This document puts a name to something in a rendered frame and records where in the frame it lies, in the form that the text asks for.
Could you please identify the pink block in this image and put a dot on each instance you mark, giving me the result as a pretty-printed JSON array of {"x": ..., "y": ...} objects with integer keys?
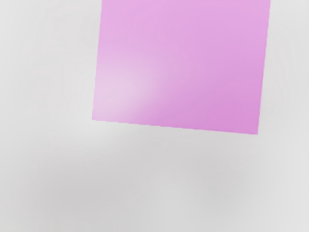
[{"x": 183, "y": 62}]

